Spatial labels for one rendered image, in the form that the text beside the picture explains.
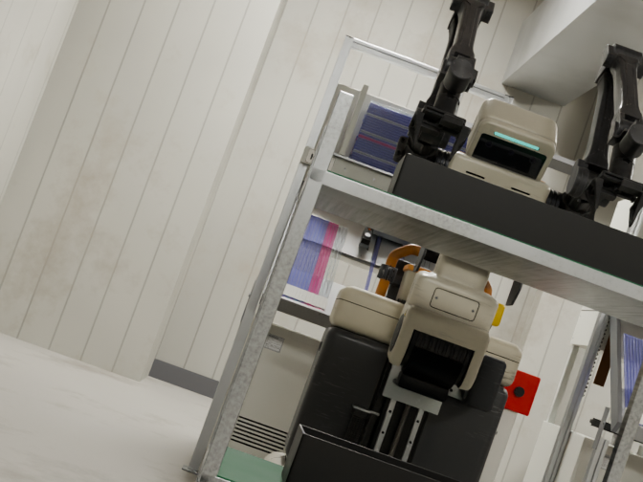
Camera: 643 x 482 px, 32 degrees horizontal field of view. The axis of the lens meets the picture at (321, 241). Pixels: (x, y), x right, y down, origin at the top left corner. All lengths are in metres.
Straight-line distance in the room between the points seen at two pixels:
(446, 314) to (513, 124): 0.51
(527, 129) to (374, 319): 0.68
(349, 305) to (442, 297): 0.34
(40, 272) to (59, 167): 0.64
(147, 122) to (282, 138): 1.04
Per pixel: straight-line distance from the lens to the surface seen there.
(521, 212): 2.30
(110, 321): 6.85
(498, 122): 2.87
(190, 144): 6.88
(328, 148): 2.09
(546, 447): 5.22
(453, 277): 2.91
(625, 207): 5.36
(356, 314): 3.11
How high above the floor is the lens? 0.66
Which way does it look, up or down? 4 degrees up
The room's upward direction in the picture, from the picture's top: 20 degrees clockwise
